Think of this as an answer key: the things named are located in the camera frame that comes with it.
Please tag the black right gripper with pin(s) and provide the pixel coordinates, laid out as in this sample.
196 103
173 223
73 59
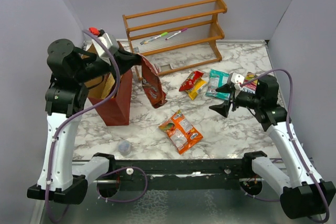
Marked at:
223 108

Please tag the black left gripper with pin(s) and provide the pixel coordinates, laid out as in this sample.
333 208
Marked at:
127 60

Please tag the dark red chips bag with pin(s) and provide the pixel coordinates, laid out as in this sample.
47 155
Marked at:
151 84

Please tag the brown and red paper bag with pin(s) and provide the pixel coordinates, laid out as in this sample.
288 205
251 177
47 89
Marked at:
116 111

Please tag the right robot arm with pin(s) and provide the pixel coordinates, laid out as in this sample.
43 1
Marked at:
301 189

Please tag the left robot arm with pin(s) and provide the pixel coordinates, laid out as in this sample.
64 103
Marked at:
65 98

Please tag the teal mint candy bag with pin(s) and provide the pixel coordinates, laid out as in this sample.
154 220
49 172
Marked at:
216 80

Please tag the orange Fox's candy bag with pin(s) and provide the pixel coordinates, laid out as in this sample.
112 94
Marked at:
181 132

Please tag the red yellow snack packet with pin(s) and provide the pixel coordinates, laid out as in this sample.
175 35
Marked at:
193 84

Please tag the red white staples box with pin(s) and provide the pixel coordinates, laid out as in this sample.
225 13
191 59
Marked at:
157 68

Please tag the green capped marker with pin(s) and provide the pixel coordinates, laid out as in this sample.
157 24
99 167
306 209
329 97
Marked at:
153 38

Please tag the wooden three-tier rack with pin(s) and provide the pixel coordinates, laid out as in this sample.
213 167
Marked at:
203 28

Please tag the pink capped marker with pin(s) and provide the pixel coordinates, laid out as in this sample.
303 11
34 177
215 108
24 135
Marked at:
176 33

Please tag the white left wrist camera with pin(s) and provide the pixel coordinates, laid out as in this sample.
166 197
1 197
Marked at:
108 41

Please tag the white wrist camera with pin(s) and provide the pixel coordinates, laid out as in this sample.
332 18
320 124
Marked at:
108 41
235 82

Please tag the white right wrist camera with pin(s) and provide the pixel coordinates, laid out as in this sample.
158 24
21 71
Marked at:
235 82

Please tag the black base frame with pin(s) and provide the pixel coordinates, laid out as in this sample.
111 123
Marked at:
176 174

